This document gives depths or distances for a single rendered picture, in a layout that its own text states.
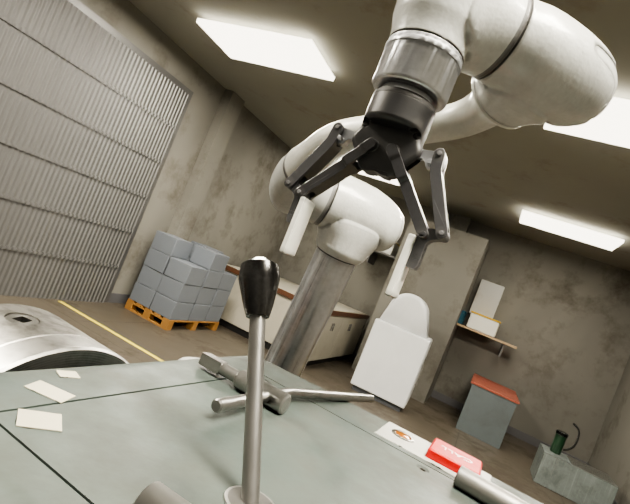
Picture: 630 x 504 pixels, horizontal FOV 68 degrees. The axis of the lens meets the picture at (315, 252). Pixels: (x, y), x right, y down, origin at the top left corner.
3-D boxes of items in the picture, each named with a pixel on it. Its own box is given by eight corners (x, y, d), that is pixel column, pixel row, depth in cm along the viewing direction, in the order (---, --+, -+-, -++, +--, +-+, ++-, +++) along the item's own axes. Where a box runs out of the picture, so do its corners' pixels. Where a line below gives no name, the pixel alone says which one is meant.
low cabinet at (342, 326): (352, 360, 837) (369, 315, 838) (305, 369, 625) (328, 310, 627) (267, 319, 908) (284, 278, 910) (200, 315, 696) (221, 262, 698)
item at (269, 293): (277, 327, 36) (300, 271, 36) (257, 326, 33) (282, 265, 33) (237, 307, 38) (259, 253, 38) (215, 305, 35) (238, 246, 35)
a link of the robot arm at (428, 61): (396, 68, 59) (379, 111, 59) (378, 24, 51) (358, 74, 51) (466, 81, 55) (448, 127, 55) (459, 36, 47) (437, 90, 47)
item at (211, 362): (193, 366, 52) (277, 416, 47) (201, 348, 52) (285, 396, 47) (205, 366, 54) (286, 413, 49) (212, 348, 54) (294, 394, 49)
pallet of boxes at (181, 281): (178, 311, 671) (205, 244, 673) (216, 330, 644) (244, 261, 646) (124, 307, 571) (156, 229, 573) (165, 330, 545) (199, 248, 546)
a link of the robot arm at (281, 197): (291, 131, 97) (348, 158, 100) (269, 166, 113) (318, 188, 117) (272, 185, 93) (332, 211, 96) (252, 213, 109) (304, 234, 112)
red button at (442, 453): (477, 477, 56) (483, 461, 56) (474, 492, 50) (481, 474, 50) (429, 451, 58) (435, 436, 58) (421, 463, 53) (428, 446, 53)
